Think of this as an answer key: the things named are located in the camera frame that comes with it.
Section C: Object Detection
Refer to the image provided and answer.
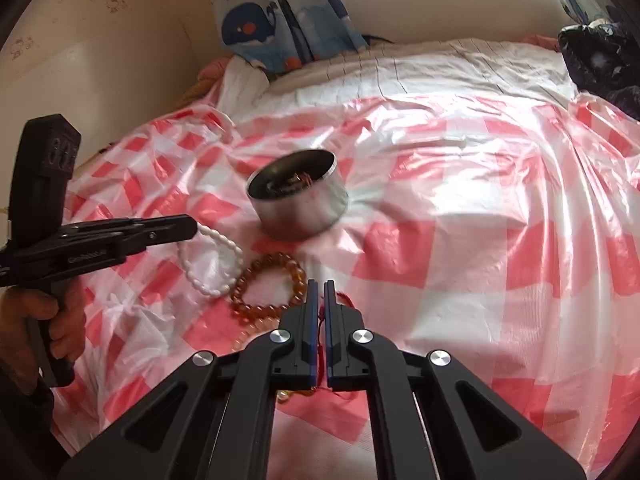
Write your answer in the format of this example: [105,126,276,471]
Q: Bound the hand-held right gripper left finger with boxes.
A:
[57,280,321,480]

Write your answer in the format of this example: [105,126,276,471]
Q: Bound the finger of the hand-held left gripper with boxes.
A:
[58,217,147,239]
[119,213,199,258]

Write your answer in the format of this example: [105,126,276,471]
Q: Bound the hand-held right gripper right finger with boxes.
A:
[324,280,586,480]

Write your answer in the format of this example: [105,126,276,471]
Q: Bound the white bead bracelet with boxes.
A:
[178,224,245,302]

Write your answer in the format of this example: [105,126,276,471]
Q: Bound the pale yellow bead bracelet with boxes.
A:
[231,324,296,405]

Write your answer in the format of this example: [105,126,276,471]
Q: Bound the amber bead bracelet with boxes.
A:
[229,253,307,319]

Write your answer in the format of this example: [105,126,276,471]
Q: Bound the round silver metal tin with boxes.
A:
[244,150,350,241]

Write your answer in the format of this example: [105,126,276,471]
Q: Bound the person's left forearm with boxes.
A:
[0,360,57,480]

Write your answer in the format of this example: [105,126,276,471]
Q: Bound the person's left hand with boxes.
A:
[0,287,89,395]

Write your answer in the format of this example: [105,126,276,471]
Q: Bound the red white checkered plastic sheet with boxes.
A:
[49,91,640,480]

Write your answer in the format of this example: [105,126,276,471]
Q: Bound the pink cloth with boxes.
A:
[181,56,234,109]

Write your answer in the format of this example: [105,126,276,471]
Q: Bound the white striped bed sheet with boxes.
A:
[214,36,582,127]

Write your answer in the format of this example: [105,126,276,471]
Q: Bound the black plastic bag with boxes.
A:
[556,16,640,122]

